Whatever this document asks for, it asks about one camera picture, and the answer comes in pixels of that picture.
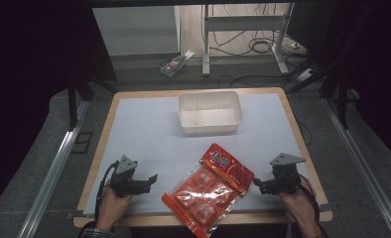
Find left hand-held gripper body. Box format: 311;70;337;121
108;155;152;199

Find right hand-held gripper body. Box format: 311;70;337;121
268;152;308;196

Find person's left hand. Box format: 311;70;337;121
95;184;134;233

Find person's right hand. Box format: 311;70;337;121
277;178;321;238

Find white table mat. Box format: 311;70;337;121
82;92;318;216

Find red snack bag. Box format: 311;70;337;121
161;142;255;238

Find black floor socket cover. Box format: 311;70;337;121
70;131;94;155

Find white plastic bin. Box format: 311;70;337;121
178;90;243;137

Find black stand leg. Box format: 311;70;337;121
66;74;119;132
335;73;350;131

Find white power strip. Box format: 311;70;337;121
296;67;317;83

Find small printed cardboard box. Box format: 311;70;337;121
159;49;196;78

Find dark curtain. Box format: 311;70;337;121
286;0;391;170
0;0;118;216

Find white metal stand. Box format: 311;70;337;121
201;3;296;77

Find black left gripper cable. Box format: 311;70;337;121
94;161;120;222

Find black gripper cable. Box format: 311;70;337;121
94;161;120;222
296;181;328;238

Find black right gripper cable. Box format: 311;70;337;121
296;181;328;238

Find aluminium floor rail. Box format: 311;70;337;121
322;98;391;238
16;99;91;238

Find black floor cables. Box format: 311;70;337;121
201;3;317;89

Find white wall panel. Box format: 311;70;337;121
91;5;182;58

